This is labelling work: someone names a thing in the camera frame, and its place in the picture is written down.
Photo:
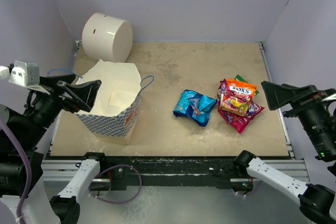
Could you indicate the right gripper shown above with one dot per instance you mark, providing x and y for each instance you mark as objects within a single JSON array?
[{"x": 300, "y": 96}]

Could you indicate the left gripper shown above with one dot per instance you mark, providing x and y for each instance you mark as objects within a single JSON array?
[{"x": 84, "y": 91}]

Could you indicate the orange Fox's fruits candy bag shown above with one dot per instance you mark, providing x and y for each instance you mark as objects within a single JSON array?
[{"x": 238, "y": 96}]

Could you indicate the green Fox's candy bag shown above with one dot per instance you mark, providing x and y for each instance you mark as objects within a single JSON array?
[{"x": 240, "y": 78}]

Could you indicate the blue checkered paper bag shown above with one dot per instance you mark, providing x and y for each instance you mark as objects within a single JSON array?
[{"x": 115, "y": 112}]

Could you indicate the red Real snack bag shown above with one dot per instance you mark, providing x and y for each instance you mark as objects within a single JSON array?
[{"x": 237, "y": 121}]

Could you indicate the teal blue snack bag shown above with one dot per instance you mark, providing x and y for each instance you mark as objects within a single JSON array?
[{"x": 184, "y": 109}]

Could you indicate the purple Fox's berries candy bag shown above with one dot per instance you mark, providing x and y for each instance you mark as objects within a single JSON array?
[{"x": 253, "y": 109}]

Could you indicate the blue M&M's snack bag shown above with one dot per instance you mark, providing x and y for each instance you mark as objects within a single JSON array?
[{"x": 194, "y": 102}]

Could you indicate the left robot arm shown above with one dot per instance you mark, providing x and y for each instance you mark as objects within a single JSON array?
[{"x": 22, "y": 177}]

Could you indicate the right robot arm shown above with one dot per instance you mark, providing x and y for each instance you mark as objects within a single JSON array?
[{"x": 315, "y": 201}]

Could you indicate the white cylindrical container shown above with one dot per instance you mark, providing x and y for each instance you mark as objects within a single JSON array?
[{"x": 107, "y": 38}]

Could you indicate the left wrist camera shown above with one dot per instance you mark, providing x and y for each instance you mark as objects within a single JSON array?
[{"x": 23, "y": 74}]

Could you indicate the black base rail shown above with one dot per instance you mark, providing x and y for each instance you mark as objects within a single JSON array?
[{"x": 174, "y": 171}]

